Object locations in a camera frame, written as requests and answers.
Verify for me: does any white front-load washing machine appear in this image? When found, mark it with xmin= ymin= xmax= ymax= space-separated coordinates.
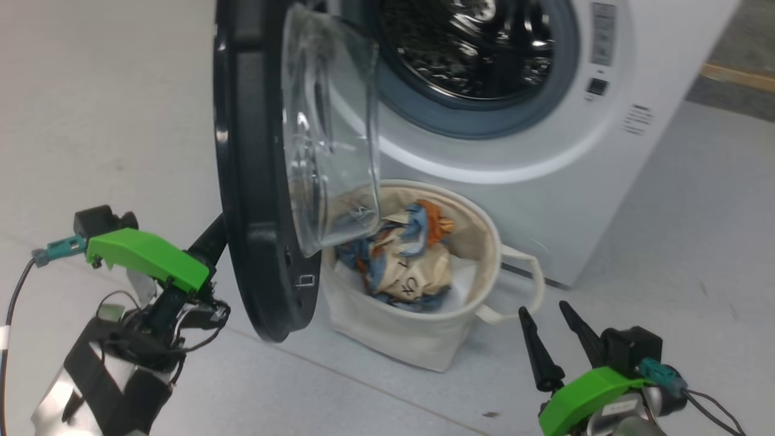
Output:
xmin=321 ymin=0 xmax=742 ymax=288

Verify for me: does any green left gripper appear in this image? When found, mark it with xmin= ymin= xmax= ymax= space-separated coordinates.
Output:
xmin=87 ymin=215 xmax=228 ymax=294

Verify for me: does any black-rimmed glass washer door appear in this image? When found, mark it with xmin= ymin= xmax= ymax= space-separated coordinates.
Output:
xmin=213 ymin=0 xmax=382 ymax=343

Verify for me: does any grey warning pictogram sticker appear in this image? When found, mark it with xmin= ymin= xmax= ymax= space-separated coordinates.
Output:
xmin=590 ymin=3 xmax=617 ymax=66

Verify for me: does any small printed text sticker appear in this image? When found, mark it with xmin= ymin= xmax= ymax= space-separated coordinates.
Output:
xmin=624 ymin=104 xmax=655 ymax=135

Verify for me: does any cream canvas laundry basket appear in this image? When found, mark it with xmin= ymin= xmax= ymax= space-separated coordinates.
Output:
xmin=321 ymin=179 xmax=546 ymax=372

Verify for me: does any white folded cloth liner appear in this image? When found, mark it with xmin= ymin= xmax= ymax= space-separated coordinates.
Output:
xmin=336 ymin=260 xmax=476 ymax=315

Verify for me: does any blue patterned garment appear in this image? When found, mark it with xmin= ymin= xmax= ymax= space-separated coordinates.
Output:
xmin=336 ymin=200 xmax=455 ymax=312

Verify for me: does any black cable with teal plug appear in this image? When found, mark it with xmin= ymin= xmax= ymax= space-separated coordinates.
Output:
xmin=0 ymin=235 xmax=87 ymax=418
xmin=639 ymin=357 xmax=748 ymax=436

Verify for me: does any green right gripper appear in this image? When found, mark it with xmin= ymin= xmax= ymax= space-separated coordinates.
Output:
xmin=519 ymin=301 xmax=651 ymax=436

